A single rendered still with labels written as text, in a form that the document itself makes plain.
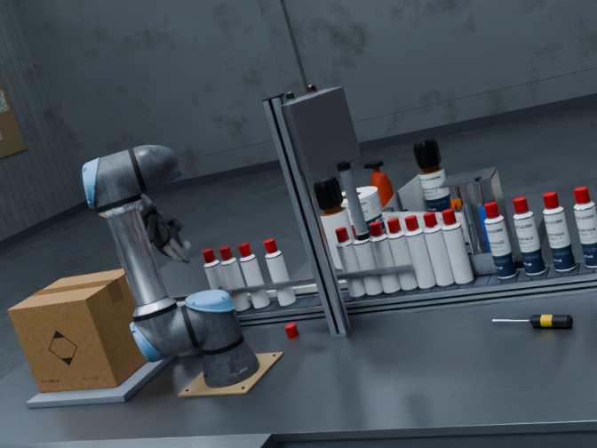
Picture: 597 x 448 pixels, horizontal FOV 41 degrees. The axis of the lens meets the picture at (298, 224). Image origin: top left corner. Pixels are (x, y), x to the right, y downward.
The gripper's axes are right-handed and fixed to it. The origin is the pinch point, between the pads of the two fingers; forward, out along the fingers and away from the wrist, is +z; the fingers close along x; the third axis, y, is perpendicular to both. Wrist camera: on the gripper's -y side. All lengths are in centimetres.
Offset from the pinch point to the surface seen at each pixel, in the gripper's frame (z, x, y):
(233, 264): 11.5, -12.9, -0.5
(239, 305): 21.8, -5.0, -1.9
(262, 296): 24.7, -12.7, -0.4
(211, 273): 8.9, -5.4, -1.4
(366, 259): 37, -48, -1
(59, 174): -301, 633, 705
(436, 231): 44, -69, 0
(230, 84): -197, 338, 737
